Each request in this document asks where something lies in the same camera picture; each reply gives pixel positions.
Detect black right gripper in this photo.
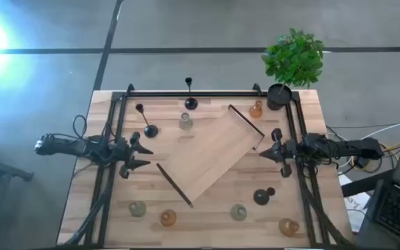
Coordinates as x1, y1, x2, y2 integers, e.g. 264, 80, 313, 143
258, 127, 307, 178

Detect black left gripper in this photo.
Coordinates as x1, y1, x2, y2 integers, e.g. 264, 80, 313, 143
115, 131, 154, 180

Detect tall black candlestick holder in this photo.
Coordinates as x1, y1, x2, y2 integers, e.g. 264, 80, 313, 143
184, 76, 199, 111
135, 103, 160, 139

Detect short black candle holder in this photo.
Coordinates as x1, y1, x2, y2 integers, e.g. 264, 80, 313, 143
253, 186, 276, 206

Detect clear ribbed glass candle holder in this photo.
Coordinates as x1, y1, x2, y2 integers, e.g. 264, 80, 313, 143
178, 111, 194, 132

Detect amber ribbed glass candle holder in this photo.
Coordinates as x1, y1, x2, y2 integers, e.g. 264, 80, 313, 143
248, 99, 264, 119
278, 217, 301, 238
160, 208, 178, 228

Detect large clear glass vase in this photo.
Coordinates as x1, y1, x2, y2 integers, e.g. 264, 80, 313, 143
230, 203, 249, 222

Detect black plant pot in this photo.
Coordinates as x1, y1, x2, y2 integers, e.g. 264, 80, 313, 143
266, 83, 294, 111

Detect wooden shelf riser black legs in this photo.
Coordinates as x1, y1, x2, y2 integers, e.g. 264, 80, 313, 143
156, 103, 266, 209

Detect black flat bar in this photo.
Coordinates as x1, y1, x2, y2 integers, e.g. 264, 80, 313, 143
340, 169, 395, 198

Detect white paper sheet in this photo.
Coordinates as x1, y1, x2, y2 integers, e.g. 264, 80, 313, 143
337, 173, 371, 233

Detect green leafy plant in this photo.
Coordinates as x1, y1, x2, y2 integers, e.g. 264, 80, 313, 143
260, 27, 326, 90

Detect black floor stand bar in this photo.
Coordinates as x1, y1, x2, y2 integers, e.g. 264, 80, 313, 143
0, 138, 35, 183

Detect dark grey laptop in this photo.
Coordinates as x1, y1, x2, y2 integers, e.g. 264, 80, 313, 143
373, 100, 400, 248

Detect black metal table frame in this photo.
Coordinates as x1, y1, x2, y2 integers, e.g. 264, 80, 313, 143
64, 83, 356, 250

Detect black cable loop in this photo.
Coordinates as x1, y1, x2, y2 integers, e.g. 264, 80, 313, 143
72, 114, 89, 140

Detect yellow cable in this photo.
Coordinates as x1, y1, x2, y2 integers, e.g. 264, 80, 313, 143
382, 141, 400, 154

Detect white cable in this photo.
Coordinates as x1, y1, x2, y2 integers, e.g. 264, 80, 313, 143
359, 120, 400, 140

